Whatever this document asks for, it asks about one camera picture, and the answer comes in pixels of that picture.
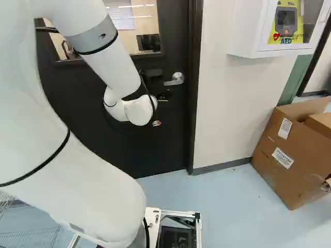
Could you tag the brown cardboard box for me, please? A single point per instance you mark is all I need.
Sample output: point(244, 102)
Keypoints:
point(289, 165)

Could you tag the white wall cabinet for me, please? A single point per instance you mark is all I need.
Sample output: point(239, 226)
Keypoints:
point(258, 31)

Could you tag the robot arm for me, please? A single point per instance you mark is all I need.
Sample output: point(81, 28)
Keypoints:
point(64, 160)

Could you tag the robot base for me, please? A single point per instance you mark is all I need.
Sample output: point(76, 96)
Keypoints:
point(178, 228)

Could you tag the black door with window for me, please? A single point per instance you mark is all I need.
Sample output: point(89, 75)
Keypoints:
point(144, 134)

